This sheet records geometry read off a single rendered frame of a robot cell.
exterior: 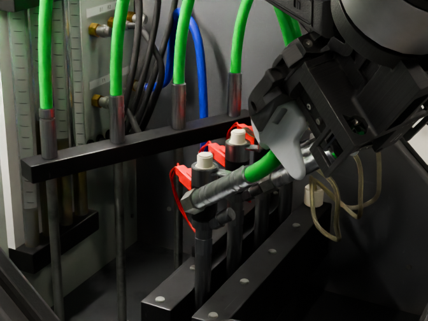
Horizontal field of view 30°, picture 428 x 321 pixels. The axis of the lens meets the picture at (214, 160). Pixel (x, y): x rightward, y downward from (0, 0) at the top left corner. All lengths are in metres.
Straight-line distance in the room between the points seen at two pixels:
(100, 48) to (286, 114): 0.60
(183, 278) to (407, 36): 0.55
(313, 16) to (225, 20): 0.64
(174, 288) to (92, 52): 0.37
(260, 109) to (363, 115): 0.08
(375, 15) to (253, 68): 0.71
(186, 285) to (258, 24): 0.39
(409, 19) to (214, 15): 0.73
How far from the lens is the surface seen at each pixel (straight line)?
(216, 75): 1.15
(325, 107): 0.49
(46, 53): 0.89
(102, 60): 1.13
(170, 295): 0.88
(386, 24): 0.42
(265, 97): 0.53
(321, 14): 0.48
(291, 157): 0.57
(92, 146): 0.96
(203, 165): 0.81
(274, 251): 0.97
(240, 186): 0.66
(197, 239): 0.85
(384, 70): 0.46
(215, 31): 1.13
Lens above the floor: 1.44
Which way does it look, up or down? 22 degrees down
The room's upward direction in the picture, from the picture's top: 1 degrees clockwise
